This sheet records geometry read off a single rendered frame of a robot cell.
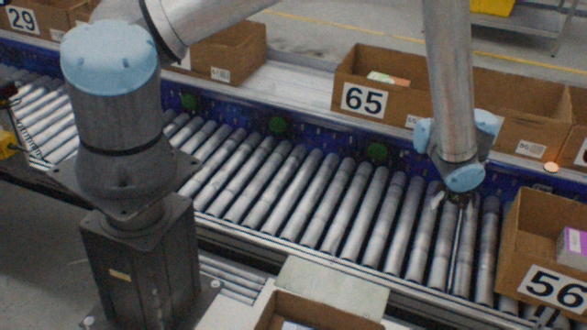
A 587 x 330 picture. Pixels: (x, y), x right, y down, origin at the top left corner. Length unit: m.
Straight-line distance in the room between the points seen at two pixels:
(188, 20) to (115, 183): 0.34
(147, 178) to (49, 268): 1.67
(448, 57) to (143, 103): 0.57
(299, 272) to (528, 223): 0.75
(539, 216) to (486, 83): 0.58
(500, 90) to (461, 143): 0.88
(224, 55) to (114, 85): 1.11
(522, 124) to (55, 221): 2.22
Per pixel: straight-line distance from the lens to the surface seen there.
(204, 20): 0.97
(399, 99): 1.71
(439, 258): 1.50
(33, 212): 2.87
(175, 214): 1.06
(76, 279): 2.46
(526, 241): 1.65
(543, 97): 2.00
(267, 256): 1.48
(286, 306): 1.24
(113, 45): 0.85
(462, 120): 1.08
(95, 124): 0.86
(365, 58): 2.00
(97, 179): 0.93
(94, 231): 1.06
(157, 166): 0.92
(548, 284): 1.43
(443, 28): 0.95
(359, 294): 1.34
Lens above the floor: 1.80
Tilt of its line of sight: 37 degrees down
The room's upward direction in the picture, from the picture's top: 4 degrees clockwise
